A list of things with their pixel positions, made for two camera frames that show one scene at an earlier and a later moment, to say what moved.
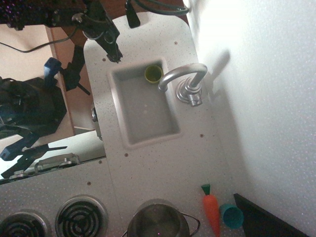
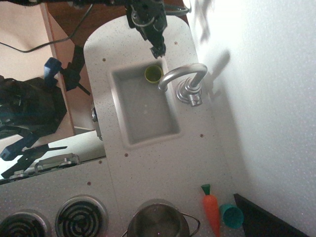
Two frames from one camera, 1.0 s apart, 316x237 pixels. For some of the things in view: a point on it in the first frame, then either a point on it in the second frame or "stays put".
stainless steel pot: x=159 y=220 stays put
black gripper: x=96 y=23 to x=149 y=17
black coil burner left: x=24 y=222 stays put
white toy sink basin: x=145 y=116 stays put
